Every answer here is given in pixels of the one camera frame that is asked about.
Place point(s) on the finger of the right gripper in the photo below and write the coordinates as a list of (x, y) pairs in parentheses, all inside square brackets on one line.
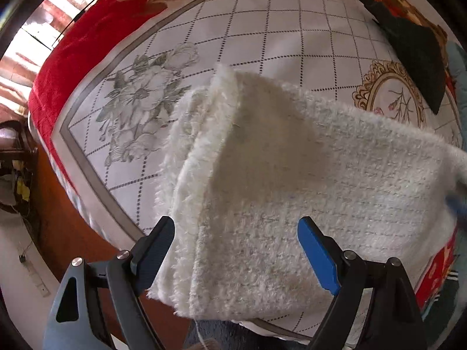
[(458, 206)]

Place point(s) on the blue quilt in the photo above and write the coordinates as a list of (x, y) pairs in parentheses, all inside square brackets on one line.
[(457, 63)]

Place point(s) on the black folded garment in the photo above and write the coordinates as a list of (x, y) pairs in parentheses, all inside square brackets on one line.
[(417, 49)]

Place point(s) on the white grid floral cloth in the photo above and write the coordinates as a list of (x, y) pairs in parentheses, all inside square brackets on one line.
[(237, 62)]

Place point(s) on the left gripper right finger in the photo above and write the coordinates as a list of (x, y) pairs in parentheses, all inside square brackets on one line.
[(393, 319)]

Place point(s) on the green striped garment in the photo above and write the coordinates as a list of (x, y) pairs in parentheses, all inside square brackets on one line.
[(441, 308)]

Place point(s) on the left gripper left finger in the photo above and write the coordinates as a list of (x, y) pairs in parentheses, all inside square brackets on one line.
[(76, 319)]

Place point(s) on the dark fuzzy robe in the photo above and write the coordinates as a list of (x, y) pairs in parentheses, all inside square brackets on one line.
[(227, 335)]

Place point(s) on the white tweed jacket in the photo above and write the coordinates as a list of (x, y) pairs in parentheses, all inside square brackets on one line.
[(247, 157)]

